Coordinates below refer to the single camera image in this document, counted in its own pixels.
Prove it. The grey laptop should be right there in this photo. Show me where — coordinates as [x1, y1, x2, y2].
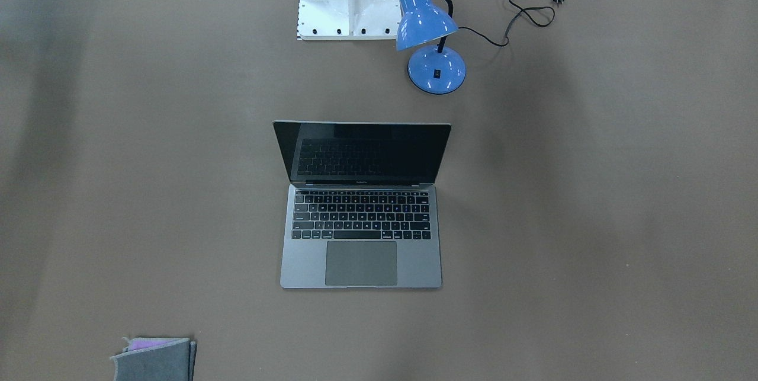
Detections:
[272, 120, 452, 289]

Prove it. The blue desk lamp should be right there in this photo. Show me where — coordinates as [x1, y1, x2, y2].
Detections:
[396, 0, 467, 95]

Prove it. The folded grey cloth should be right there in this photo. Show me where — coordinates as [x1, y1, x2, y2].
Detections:
[111, 337, 197, 380]

